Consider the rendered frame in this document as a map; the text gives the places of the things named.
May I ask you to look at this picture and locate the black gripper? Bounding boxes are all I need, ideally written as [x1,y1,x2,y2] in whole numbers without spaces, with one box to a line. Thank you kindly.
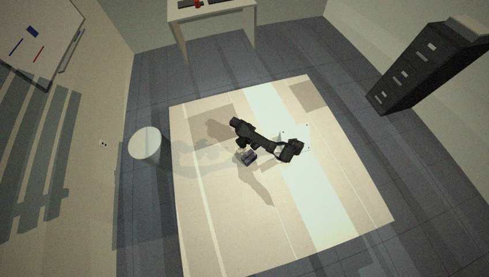
[247,138,260,151]

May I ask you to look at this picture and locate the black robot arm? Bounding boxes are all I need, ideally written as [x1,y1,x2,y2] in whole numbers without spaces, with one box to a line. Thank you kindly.
[229,117,304,163]

